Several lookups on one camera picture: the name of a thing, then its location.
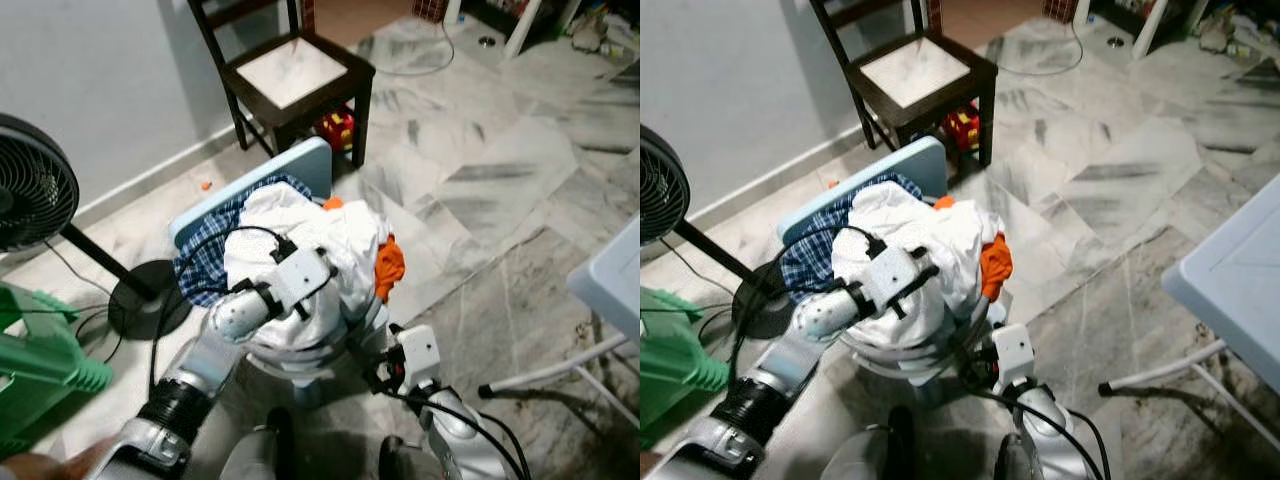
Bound white shirt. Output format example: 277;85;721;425
222;180;393;361
832;180;1004;356

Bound orange cloth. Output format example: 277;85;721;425
935;195;1014;303
322;195;406;303

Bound grey robot right leg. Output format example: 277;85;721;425
993;435;1036;480
378;435;431;480

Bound grey robot leg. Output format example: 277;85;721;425
218;405;296;480
993;435;1036;480
378;435;431;480
820;405;916;480

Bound blue plaid garment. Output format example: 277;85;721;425
172;173;316;309
780;173;926;306

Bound grey robot left leg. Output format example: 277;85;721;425
218;405;296;480
820;405;916;480

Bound red yellow toy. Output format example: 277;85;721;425
315;108;358;151
942;105;983;153

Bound dark wooden chair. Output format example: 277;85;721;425
808;0;999;169
188;0;377;166

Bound white plastic folding table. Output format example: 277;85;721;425
478;215;641;426
1098;170;1280;451

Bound green plastic chair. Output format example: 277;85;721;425
0;282;113;461
640;288;731;451

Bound black standing fan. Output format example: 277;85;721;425
640;125;791;341
0;112;193;341

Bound white shelf bench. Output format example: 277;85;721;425
1070;0;1280;61
440;0;641;61

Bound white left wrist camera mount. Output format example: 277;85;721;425
862;245;931;319
262;245;336;321

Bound thin black floor cable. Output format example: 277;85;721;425
990;20;1086;79
375;20;457;79

